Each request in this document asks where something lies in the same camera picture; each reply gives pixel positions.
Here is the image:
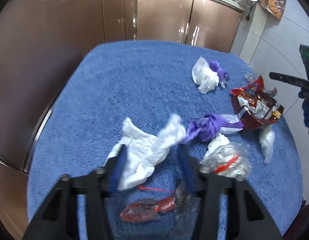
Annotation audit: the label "clear plastic bag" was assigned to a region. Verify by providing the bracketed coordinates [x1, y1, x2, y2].
[259, 125, 275, 164]

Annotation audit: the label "clear wrapper red strip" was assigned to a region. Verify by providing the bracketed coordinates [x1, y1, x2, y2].
[200, 134, 252, 181]

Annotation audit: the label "red snack wrapper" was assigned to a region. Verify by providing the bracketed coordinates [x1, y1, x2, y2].
[230, 76, 284, 130]

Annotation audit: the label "brown kitchen cabinets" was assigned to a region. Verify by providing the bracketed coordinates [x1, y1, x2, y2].
[0, 0, 243, 239]

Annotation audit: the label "purple glove near tissue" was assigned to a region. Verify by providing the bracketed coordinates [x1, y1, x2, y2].
[209, 60, 229, 88]

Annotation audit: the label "purple crumpled glove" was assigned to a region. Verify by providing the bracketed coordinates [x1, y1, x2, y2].
[181, 113, 244, 144]

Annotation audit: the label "blue terry towel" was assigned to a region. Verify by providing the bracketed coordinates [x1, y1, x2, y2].
[27, 41, 303, 239]

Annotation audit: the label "white tissue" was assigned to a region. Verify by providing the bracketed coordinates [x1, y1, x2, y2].
[107, 113, 186, 191]
[191, 57, 219, 94]

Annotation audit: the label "clear wrapper with red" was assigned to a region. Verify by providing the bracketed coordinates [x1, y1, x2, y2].
[120, 181, 199, 237]

